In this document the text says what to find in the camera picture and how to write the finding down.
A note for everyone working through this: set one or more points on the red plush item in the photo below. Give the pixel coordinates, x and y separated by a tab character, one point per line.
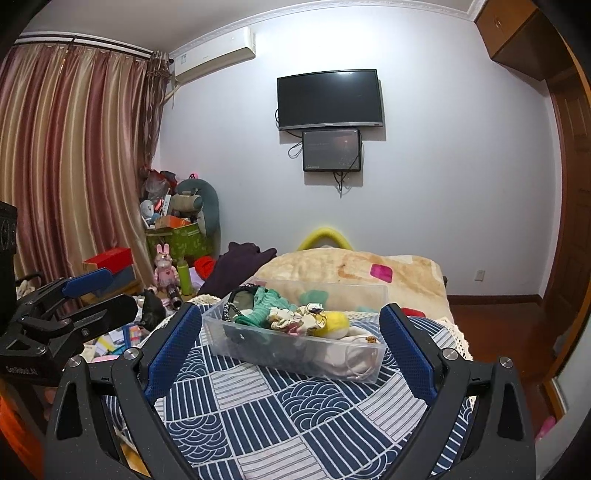
204	265

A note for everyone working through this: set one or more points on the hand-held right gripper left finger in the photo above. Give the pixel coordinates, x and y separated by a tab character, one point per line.
173	350

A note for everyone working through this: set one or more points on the red box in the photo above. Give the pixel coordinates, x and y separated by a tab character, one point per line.
108	259

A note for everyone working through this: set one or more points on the green bottle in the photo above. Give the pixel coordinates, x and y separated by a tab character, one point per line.
185	279

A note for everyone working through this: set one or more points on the pink rabbit figure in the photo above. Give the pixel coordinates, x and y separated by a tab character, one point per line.
166	270

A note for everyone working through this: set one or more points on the green cardboard box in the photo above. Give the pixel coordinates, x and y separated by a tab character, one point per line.
180	244

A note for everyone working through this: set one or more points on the small black wall monitor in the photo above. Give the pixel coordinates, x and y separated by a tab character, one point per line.
331	150

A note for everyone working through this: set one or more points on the brown wooden door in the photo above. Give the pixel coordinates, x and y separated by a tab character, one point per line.
570	207

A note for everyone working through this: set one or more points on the grey plush toy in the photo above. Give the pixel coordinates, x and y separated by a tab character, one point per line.
194	203

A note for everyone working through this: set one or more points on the yellow cushion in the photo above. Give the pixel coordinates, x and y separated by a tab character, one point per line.
325	235

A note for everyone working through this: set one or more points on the wooden wardrobe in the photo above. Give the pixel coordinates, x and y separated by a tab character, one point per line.
512	32

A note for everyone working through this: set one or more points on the red cloth patch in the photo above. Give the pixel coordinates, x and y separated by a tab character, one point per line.
411	312

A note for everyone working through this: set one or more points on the beige cloth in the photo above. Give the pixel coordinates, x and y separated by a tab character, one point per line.
351	360

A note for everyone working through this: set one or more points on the clear plastic bin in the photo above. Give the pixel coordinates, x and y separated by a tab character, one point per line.
277	350

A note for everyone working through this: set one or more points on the blue patterned tablecloth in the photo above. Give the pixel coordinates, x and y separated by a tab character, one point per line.
277	424

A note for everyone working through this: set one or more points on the black wall television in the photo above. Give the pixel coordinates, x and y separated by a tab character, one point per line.
330	99

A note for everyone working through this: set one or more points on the dark purple clothing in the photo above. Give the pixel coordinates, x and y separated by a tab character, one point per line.
240	267

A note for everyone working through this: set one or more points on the teal knit cloth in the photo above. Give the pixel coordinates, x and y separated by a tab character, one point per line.
263	304

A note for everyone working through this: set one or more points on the white air conditioner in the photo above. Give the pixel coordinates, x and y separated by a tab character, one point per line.
214	55

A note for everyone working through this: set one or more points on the heap of toys and packets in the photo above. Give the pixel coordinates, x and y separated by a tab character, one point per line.
157	198

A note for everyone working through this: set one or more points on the grey blue box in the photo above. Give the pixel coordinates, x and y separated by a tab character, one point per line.
124	279

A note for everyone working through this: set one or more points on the floral scrunchie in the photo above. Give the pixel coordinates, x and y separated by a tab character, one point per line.
291	316

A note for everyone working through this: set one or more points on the pile of papers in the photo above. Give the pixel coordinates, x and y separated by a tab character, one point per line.
117	341

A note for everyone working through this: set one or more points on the yellow plush ball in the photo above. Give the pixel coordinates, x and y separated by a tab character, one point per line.
334	323

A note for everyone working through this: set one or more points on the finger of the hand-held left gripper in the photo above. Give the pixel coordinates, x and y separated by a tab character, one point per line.
87	282
106	310

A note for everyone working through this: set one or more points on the striped pink curtain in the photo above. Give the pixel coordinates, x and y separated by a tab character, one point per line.
69	161

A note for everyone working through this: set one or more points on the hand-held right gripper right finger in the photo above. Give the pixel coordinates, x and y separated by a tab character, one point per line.
411	350

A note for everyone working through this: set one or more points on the black flashlight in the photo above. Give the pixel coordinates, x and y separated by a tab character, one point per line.
174	297

